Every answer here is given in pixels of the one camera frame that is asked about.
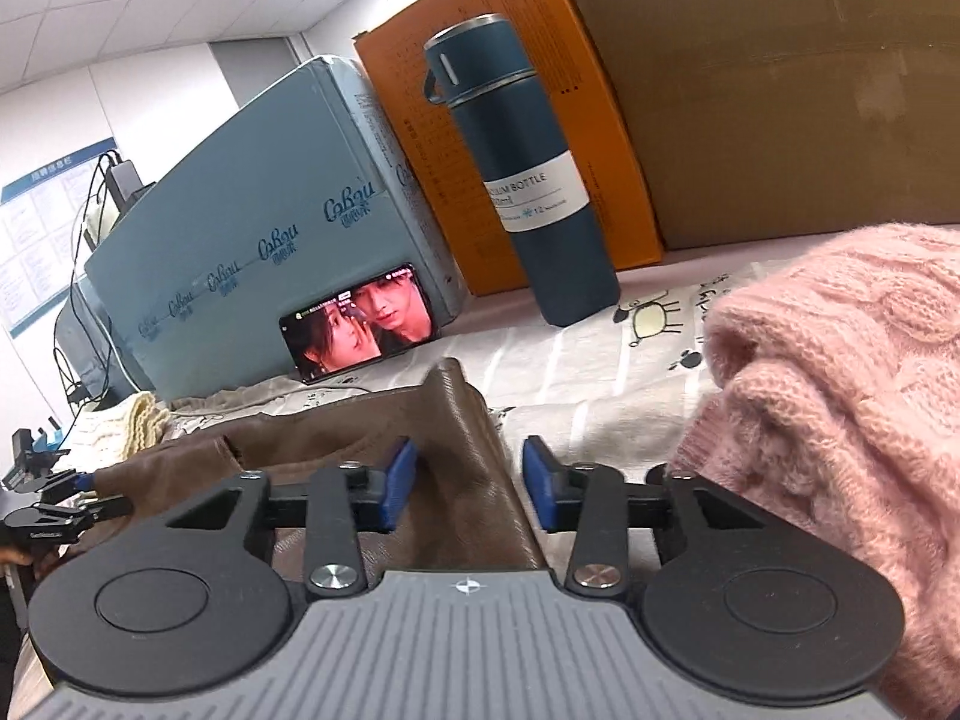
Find cream knitted cloth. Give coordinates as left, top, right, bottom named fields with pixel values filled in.
left=69, top=391, right=175, bottom=460

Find orange cardboard box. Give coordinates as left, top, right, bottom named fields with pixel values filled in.
left=353, top=0, right=665, bottom=299

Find black device with cables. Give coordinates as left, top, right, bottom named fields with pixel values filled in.
left=96, top=152, right=157, bottom=220

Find brown leather pants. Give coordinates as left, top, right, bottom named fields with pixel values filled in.
left=36, top=358, right=548, bottom=580

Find wall notice board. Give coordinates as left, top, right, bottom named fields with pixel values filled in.
left=0, top=136, right=121, bottom=340

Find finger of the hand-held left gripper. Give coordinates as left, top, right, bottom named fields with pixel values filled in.
left=0, top=493, right=134, bottom=547
left=0, top=427, right=95, bottom=499

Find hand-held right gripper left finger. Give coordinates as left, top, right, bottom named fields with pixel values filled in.
left=160, top=437, right=419, bottom=595

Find light blue carton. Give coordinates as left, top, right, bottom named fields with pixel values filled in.
left=82, top=54, right=467, bottom=400

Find black smartphone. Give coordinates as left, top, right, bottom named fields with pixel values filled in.
left=278, top=262, right=439, bottom=384

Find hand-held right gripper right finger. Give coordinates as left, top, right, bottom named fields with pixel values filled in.
left=522, top=435, right=775, bottom=595

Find dark blue vacuum bottle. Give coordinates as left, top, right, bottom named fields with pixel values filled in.
left=421, top=13, right=621, bottom=329

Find brown cardboard box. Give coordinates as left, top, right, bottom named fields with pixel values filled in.
left=546, top=0, right=960, bottom=253

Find pink knitted sweater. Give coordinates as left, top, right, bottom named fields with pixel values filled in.
left=664, top=223, right=960, bottom=720

